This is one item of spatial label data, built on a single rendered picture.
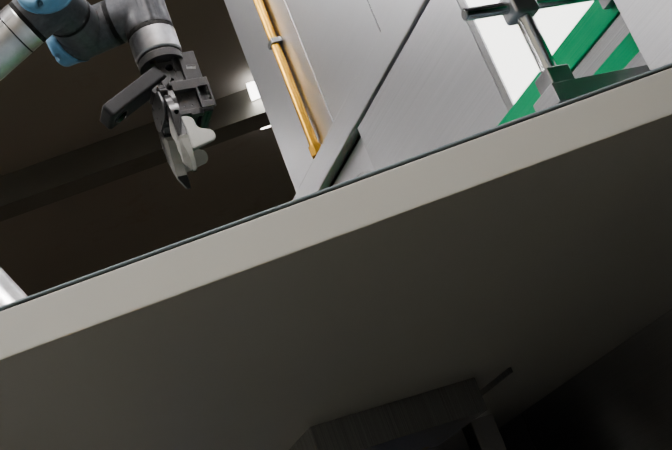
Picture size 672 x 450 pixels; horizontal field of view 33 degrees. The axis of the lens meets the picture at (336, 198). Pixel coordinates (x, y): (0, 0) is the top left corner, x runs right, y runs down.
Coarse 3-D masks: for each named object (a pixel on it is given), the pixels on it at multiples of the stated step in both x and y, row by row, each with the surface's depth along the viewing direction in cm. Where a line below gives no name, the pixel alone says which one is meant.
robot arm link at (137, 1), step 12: (108, 0) 177; (120, 0) 177; (132, 0) 176; (144, 0) 176; (156, 0) 177; (108, 12) 176; (120, 12) 176; (132, 12) 176; (144, 12) 175; (156, 12) 176; (168, 12) 179; (120, 24) 176; (132, 24) 175; (144, 24) 174; (120, 36) 178
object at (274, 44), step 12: (264, 12) 247; (264, 24) 246; (276, 36) 245; (276, 48) 244; (276, 60) 244; (288, 72) 242; (288, 84) 241; (300, 96) 240; (300, 108) 238; (300, 120) 238; (312, 132) 236; (312, 144) 235; (312, 156) 235
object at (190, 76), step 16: (160, 48) 173; (176, 48) 175; (144, 64) 173; (160, 64) 174; (176, 64) 175; (192, 64) 175; (176, 80) 174; (192, 80) 172; (160, 96) 169; (176, 96) 171; (192, 96) 172; (208, 96) 173; (160, 112) 171; (192, 112) 171; (208, 112) 172; (160, 128) 172
